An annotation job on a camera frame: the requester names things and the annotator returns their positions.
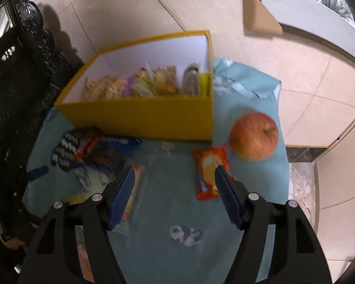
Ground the framed picture with white mat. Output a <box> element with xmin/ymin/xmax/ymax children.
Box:
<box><xmin>244</xmin><ymin>0</ymin><xmax>355</xmax><ymax>71</ymax></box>

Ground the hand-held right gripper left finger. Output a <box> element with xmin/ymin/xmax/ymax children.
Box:
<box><xmin>18</xmin><ymin>166</ymin><xmax>136</xmax><ymax>284</ymax></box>

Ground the blue snack packet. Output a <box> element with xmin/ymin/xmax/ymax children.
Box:
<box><xmin>77</xmin><ymin>136</ymin><xmax>141</xmax><ymax>181</ymax></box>

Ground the red orange snack packet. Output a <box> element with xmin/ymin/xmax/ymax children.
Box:
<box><xmin>192</xmin><ymin>146</ymin><xmax>235</xmax><ymax>202</ymax></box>

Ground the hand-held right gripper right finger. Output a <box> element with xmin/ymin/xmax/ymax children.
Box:
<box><xmin>214</xmin><ymin>165</ymin><xmax>332</xmax><ymax>284</ymax></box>

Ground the brown cardboard piece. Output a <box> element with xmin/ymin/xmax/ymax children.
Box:
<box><xmin>243</xmin><ymin>0</ymin><xmax>283</xmax><ymax>36</ymax></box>

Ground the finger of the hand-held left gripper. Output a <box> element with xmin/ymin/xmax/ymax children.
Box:
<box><xmin>27</xmin><ymin>166</ymin><xmax>50</xmax><ymax>182</ymax></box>

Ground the black white patterned packet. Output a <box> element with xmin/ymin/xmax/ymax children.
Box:
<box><xmin>51</xmin><ymin>127</ymin><xmax>105</xmax><ymax>172</ymax></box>

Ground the light blue tablecloth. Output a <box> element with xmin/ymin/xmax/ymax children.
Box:
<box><xmin>22</xmin><ymin>59</ymin><xmax>290</xmax><ymax>284</ymax></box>

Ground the black carved cabinet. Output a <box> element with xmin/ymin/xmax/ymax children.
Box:
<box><xmin>0</xmin><ymin>0</ymin><xmax>85</xmax><ymax>154</ymax></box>

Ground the small grey white patterned wrapper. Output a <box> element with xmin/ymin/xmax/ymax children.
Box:
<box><xmin>170</xmin><ymin>224</ymin><xmax>204</xmax><ymax>247</ymax></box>

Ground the red yellow apple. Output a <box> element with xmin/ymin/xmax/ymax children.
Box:
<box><xmin>229</xmin><ymin>112</ymin><xmax>279</xmax><ymax>162</ymax></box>

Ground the yellow cardboard box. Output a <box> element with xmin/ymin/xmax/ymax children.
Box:
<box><xmin>55</xmin><ymin>30</ymin><xmax>215</xmax><ymax>142</ymax></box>

